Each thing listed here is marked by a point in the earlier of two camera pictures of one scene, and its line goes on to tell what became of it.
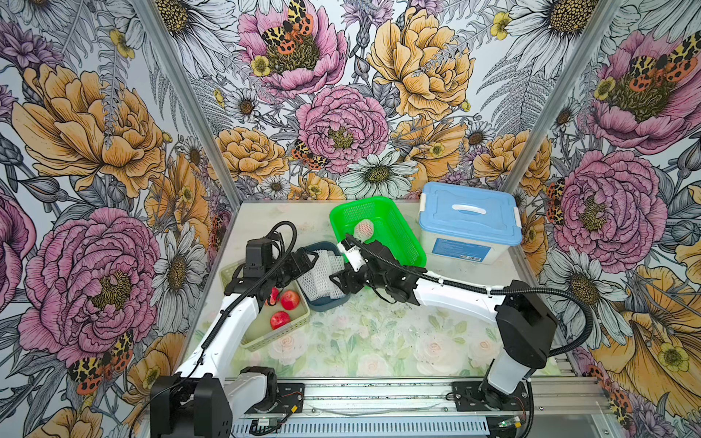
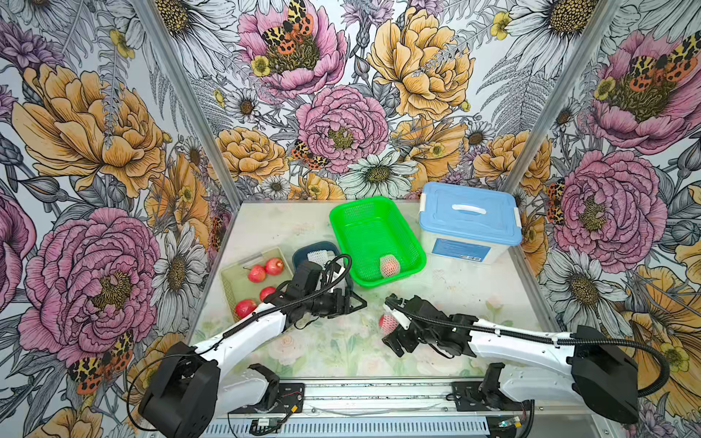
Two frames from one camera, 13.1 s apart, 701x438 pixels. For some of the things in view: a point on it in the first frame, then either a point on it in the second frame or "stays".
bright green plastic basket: (390, 226) stays
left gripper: (297, 269) -> (345, 308)
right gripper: (348, 277) -> (402, 335)
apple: (363, 230) -> (388, 324)
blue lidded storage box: (469, 224) stays
